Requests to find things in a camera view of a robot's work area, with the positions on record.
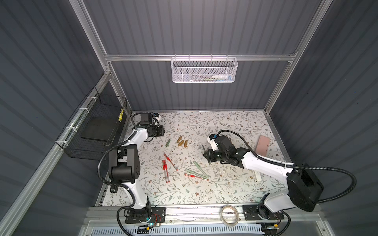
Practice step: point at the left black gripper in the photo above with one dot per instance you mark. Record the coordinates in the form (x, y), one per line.
(160, 131)

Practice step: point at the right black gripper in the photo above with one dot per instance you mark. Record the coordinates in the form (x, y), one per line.
(211, 155)

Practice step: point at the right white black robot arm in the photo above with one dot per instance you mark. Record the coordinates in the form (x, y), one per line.
(303, 188)

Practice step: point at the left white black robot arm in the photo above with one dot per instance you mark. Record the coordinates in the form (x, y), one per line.
(120, 166)

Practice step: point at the red pen upper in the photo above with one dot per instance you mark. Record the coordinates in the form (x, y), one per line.
(169, 160)

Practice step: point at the red pen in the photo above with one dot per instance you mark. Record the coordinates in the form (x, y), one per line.
(169, 160)
(164, 171)
(167, 171)
(193, 176)

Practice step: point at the red pen left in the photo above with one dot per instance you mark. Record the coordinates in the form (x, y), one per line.
(164, 171)

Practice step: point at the red pen right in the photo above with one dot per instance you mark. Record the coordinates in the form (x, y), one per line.
(167, 171)

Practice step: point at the red pen lower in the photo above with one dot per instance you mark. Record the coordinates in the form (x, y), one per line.
(193, 176)

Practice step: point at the pink eraser block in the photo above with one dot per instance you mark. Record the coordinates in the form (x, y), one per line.
(263, 146)

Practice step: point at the white eraser stick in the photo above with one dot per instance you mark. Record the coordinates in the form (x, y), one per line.
(257, 176)

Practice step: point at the floral patterned table mat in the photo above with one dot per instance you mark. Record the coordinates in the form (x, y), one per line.
(226, 183)

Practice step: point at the clear tape roll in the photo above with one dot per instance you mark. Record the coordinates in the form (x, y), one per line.
(229, 216)

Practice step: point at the black wire basket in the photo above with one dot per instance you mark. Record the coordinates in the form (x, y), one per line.
(97, 127)

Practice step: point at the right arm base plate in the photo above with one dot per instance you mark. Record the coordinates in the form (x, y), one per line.
(257, 212)

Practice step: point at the white wire mesh basket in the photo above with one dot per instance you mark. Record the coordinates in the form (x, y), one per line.
(203, 69)

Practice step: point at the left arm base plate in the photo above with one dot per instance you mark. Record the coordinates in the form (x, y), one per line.
(145, 215)

